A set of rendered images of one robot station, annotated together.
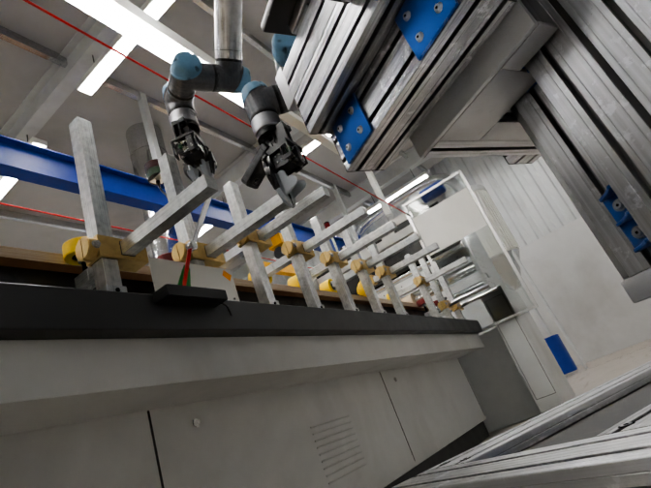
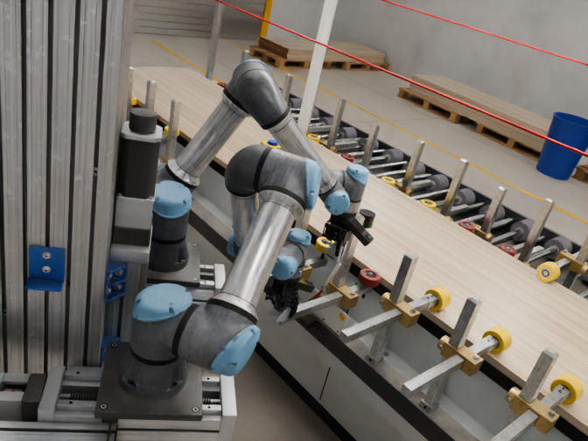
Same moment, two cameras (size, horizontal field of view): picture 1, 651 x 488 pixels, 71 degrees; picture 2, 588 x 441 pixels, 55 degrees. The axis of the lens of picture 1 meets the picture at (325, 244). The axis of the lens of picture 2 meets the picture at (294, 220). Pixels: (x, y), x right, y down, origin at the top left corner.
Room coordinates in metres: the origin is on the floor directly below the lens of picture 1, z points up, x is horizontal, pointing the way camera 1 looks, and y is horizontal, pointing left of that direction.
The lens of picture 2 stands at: (1.39, -1.45, 1.99)
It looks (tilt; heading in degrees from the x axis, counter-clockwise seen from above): 27 degrees down; 108
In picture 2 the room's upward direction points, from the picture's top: 13 degrees clockwise
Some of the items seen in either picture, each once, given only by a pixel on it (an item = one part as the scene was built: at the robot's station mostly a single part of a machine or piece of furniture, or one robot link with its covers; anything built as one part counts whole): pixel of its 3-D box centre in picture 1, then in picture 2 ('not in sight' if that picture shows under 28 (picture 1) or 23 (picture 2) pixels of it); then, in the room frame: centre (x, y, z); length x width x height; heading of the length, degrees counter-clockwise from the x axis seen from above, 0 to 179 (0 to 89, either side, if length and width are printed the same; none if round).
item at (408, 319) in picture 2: (251, 238); (398, 309); (1.29, 0.21, 0.95); 0.14 x 0.06 x 0.05; 154
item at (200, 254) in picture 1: (198, 256); (340, 292); (1.07, 0.32, 0.85); 0.14 x 0.06 x 0.05; 154
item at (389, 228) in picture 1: (343, 255); (529, 417); (1.74, -0.05, 0.95); 0.50 x 0.04 x 0.04; 64
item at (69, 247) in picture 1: (84, 264); (323, 252); (0.91, 0.53, 0.85); 0.08 x 0.08 x 0.11
